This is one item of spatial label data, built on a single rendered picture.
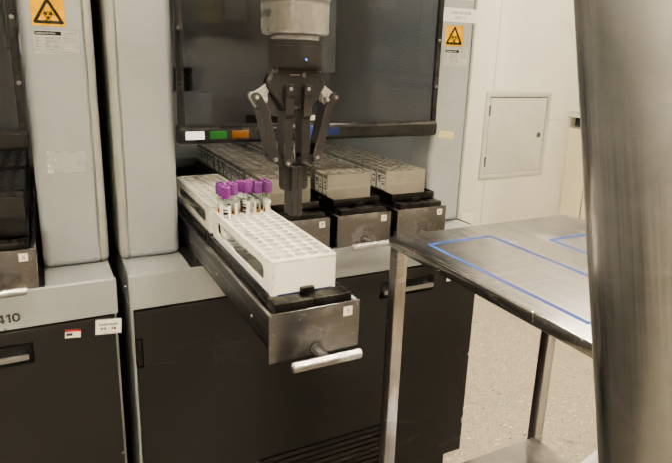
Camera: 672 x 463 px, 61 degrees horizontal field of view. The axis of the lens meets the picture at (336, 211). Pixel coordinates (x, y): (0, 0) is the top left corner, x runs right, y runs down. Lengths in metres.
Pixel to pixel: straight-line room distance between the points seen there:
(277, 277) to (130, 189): 0.47
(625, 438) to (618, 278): 0.05
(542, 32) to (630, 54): 3.03
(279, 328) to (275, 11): 0.40
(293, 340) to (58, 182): 0.57
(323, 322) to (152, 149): 0.54
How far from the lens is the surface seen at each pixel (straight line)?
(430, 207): 1.34
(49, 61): 1.13
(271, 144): 0.77
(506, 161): 3.14
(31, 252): 1.09
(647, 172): 0.19
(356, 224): 1.24
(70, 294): 1.12
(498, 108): 3.05
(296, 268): 0.78
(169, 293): 1.14
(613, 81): 0.20
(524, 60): 3.15
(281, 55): 0.75
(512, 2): 3.08
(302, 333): 0.78
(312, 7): 0.75
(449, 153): 1.46
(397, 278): 1.06
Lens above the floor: 1.13
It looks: 15 degrees down
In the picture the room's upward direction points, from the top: 2 degrees clockwise
